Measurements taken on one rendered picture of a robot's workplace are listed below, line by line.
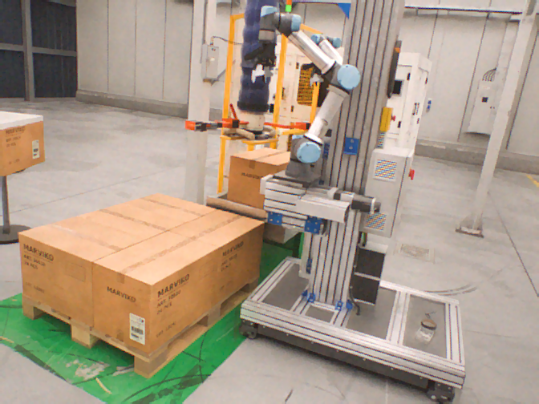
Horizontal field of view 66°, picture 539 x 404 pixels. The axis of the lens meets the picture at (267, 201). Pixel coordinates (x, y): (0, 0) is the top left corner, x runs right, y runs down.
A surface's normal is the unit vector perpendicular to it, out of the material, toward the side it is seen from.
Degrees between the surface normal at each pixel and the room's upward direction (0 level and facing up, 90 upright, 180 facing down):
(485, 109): 90
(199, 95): 90
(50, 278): 90
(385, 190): 90
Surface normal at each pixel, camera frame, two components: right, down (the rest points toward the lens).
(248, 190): -0.44, 0.21
